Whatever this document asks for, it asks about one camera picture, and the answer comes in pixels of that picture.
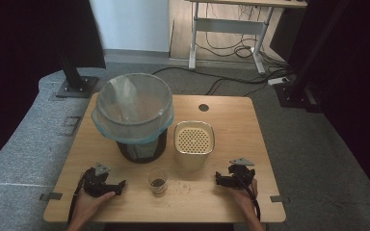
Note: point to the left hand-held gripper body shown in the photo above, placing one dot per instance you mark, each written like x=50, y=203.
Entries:
x=94, y=184

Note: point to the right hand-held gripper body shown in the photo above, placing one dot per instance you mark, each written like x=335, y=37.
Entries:
x=242, y=174

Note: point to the person's left hand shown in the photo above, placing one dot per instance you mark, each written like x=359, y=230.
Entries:
x=91, y=205

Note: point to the person's right hand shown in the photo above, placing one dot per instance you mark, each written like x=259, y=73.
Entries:
x=244, y=199

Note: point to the glass cup with dark dregs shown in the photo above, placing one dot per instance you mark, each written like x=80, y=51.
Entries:
x=157, y=183

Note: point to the black mesh trash can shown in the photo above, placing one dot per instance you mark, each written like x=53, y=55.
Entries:
x=141, y=152

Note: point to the beige container with perforated strainer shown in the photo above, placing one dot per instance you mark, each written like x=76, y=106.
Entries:
x=194, y=144

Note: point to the grey tape strip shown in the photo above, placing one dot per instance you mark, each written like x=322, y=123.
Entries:
x=50, y=196
x=279, y=199

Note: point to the trash bin with plastic liner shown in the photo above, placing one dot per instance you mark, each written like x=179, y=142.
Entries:
x=131, y=106

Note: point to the white power strip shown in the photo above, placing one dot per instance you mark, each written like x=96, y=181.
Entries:
x=277, y=81

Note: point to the dark curtain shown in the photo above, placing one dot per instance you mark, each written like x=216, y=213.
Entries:
x=29, y=48
x=350, y=80

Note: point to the black stand with base plate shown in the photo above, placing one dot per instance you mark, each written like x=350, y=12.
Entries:
x=297, y=86
x=75, y=82

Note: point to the white metal desk frame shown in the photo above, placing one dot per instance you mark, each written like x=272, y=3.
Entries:
x=224, y=25

